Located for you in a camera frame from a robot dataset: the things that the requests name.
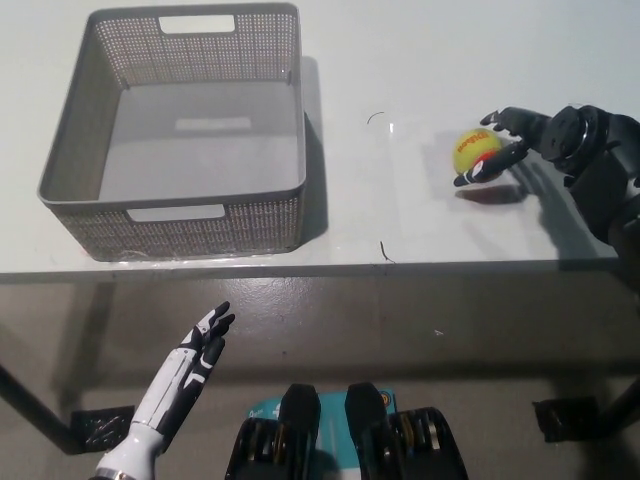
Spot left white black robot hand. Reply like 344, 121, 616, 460
94, 300, 237, 480

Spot grey tape patch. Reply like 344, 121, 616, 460
422, 133, 540, 206

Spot grey perforated plastic basket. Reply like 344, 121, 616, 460
37, 2, 308, 262

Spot yellow orange tennis ball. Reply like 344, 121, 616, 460
452, 127, 503, 182

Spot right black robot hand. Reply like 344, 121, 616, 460
452, 103, 596, 189

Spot black metal table leg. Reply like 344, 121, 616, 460
0, 362, 74, 454
597, 374, 640, 441

